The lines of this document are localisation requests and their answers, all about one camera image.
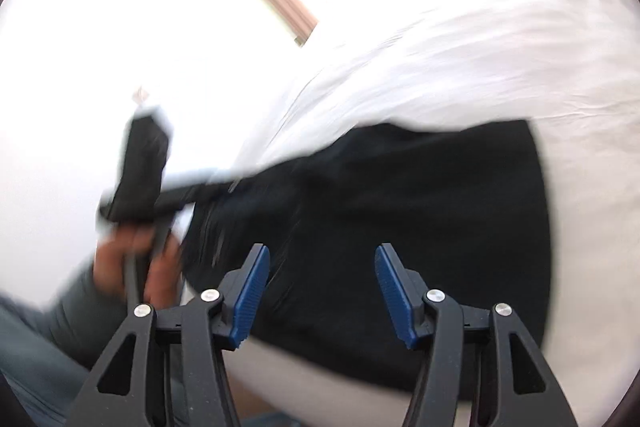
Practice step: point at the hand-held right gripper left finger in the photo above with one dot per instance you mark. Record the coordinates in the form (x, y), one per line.
(247, 302)

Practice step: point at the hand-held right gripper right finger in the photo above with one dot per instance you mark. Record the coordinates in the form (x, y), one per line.
(397, 302)

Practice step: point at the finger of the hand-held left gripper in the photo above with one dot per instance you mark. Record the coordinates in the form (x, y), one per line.
(200, 194)

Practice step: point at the black denim pants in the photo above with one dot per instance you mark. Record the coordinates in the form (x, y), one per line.
(400, 232)

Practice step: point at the person's left forearm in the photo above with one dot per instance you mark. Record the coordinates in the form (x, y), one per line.
(65, 332)

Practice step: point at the person's left hand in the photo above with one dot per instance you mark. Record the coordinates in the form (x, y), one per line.
(107, 262)

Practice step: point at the white sheeted bed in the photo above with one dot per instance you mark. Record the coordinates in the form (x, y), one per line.
(500, 57)

